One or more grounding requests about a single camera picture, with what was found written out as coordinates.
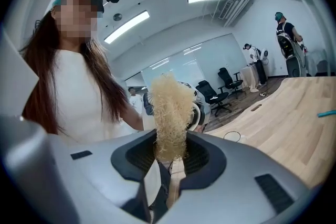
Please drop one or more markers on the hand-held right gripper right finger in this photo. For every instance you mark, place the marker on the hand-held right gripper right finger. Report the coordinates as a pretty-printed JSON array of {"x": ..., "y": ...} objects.
[{"x": 236, "y": 178}]

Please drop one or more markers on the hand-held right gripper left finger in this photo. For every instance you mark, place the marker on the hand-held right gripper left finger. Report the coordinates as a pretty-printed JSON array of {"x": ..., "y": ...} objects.
[{"x": 99, "y": 170}]

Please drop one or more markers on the clear glass bowl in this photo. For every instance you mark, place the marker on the clear glass bowl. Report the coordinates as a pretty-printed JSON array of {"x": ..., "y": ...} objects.
[{"x": 231, "y": 136}]

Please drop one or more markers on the beige sponge cloth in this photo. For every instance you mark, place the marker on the beige sponge cloth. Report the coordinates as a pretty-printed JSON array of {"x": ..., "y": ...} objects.
[{"x": 170, "y": 118}]

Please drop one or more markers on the person's left forearm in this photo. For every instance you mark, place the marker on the person's left forearm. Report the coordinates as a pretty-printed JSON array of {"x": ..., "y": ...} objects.
[{"x": 132, "y": 118}]

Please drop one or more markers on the person's white shirt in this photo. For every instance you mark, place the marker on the person's white shirt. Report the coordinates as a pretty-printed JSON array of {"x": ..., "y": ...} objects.
[{"x": 76, "y": 102}]

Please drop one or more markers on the small white object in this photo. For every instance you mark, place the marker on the small white object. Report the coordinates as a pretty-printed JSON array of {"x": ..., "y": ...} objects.
[{"x": 214, "y": 98}]

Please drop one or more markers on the white power strip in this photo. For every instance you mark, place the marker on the white power strip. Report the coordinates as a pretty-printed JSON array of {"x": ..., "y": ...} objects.
[{"x": 263, "y": 94}]

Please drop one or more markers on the black office chair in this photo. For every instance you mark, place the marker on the black office chair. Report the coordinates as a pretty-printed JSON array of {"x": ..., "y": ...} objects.
[
  {"x": 225, "y": 78},
  {"x": 207, "y": 91}
]

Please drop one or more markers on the beige cloth-covered table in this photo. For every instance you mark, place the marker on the beige cloth-covered table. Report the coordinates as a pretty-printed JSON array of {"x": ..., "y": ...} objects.
[{"x": 249, "y": 77}]

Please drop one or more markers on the person's head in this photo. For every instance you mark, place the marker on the person's head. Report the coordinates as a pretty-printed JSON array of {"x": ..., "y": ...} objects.
[{"x": 76, "y": 18}]

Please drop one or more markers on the white ceiling air vent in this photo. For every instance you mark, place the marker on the white ceiling air vent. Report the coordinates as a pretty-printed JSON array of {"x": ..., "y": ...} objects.
[{"x": 226, "y": 9}]

